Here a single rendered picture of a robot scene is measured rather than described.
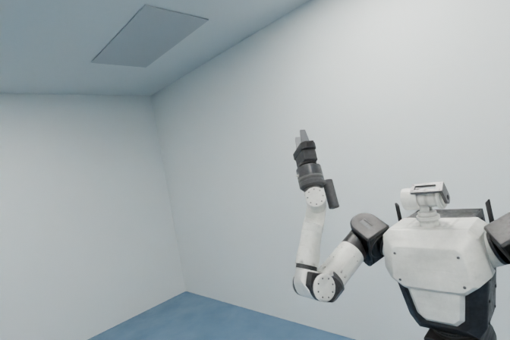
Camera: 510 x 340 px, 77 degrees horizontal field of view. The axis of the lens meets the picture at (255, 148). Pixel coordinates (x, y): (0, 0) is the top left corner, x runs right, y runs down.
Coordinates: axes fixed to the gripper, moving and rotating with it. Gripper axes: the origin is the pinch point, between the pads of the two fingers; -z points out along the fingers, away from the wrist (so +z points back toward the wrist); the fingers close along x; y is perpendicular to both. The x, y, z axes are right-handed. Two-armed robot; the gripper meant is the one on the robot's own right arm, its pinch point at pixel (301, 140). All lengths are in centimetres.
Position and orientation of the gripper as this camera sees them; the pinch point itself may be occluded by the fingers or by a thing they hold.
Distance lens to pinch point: 117.5
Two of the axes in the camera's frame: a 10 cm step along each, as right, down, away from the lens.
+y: -9.7, 0.5, -2.3
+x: 1.8, -4.6, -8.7
